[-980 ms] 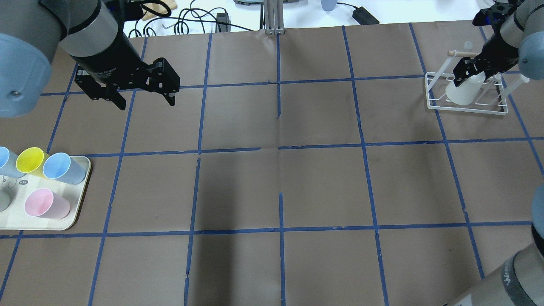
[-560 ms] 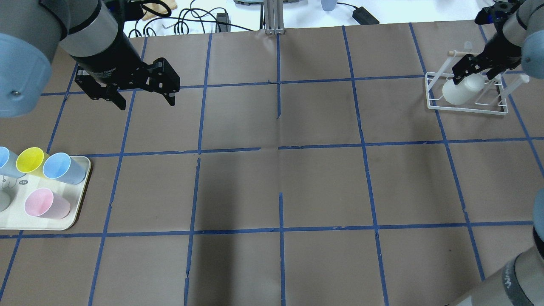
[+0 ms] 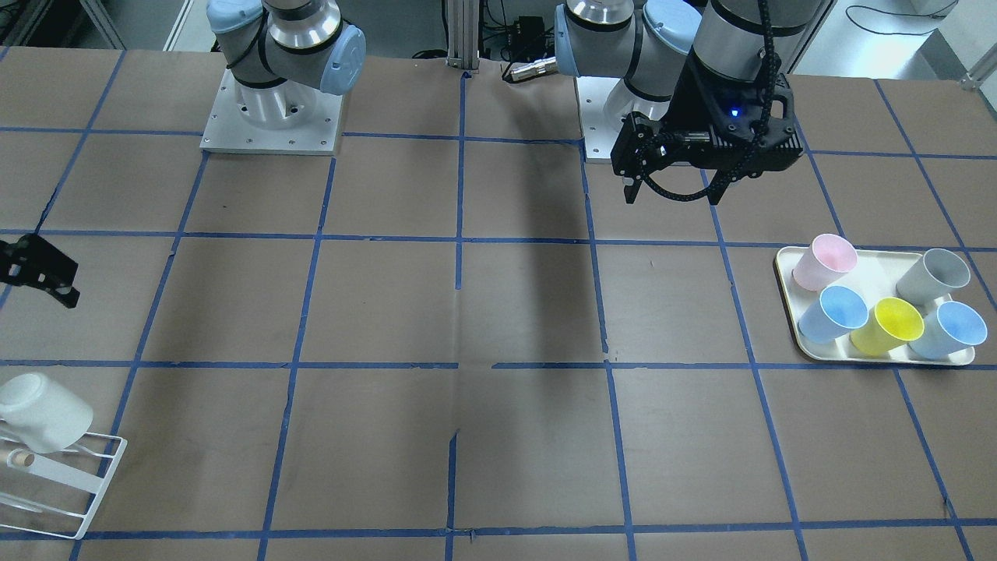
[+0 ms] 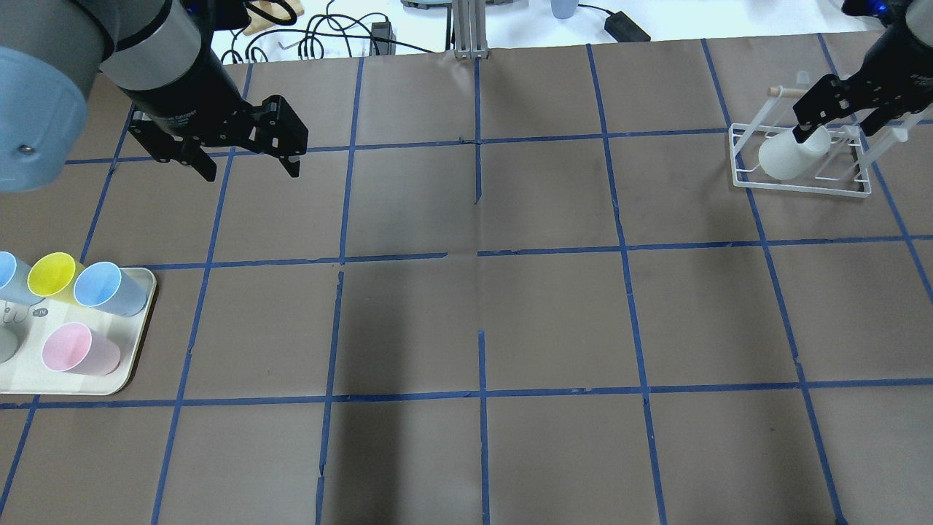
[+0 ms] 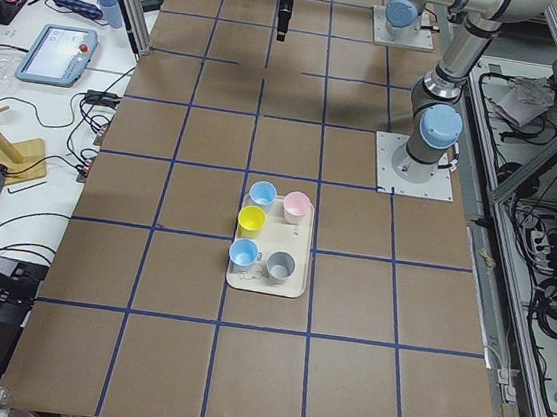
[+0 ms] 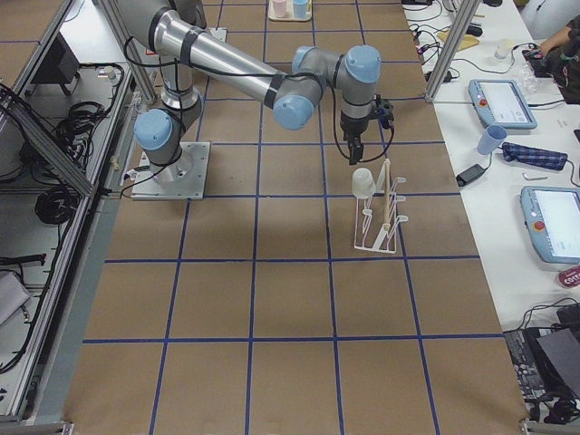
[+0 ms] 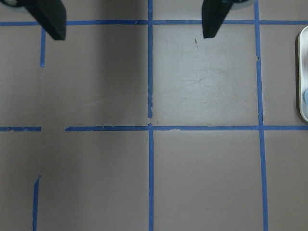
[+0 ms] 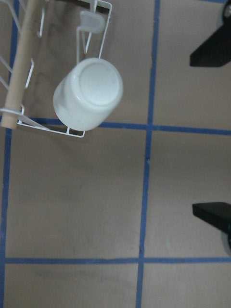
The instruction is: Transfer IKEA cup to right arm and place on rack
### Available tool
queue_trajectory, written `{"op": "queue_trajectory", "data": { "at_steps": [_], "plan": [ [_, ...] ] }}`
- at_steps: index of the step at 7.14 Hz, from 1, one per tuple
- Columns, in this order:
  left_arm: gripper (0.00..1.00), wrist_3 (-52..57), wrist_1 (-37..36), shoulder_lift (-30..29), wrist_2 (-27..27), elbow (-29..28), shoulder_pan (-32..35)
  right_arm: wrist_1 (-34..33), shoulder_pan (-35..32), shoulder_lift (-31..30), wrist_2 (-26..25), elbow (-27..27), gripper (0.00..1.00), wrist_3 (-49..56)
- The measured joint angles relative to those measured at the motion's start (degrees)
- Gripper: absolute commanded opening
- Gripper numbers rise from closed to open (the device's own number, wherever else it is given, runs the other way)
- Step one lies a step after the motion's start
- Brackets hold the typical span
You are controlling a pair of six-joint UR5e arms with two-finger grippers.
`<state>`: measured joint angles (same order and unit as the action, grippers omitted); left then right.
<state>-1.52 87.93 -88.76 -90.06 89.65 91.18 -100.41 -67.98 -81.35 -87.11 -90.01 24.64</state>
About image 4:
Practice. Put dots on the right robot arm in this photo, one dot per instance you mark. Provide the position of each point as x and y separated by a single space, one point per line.
922 14

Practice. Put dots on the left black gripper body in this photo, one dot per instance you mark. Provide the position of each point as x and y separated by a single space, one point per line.
191 93

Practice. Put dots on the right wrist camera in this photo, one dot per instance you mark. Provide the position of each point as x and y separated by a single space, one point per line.
881 10

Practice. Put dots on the pink plastic cup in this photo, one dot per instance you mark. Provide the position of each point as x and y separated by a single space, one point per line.
76 348

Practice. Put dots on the grey plastic cup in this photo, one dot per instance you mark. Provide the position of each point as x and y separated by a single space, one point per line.
9 344

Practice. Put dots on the wooden stand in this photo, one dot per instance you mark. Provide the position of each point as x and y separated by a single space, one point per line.
264 15

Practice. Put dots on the black power adapter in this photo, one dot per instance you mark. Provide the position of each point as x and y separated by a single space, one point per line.
623 29

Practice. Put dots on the light blue plastic cup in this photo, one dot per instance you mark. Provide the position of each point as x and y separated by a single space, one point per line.
14 281

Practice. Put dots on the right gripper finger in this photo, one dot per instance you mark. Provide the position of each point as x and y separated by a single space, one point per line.
827 100
873 123

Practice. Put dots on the white wire cup rack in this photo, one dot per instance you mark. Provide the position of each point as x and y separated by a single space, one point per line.
835 160

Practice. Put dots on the cream plastic tray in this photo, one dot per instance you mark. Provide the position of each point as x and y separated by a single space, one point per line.
25 372

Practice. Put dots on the aluminium frame post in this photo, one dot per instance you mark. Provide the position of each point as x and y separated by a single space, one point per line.
469 29

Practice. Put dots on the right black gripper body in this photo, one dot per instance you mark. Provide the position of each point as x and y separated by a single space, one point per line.
898 76

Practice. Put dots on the cream white plastic cup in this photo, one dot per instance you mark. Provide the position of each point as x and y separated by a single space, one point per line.
783 159

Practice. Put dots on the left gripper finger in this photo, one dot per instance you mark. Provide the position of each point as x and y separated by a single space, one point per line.
282 134
192 154

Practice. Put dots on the yellow plastic cup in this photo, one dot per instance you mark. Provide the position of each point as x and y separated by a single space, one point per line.
53 277

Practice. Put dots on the blue cup on desk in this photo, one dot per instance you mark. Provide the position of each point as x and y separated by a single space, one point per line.
563 9

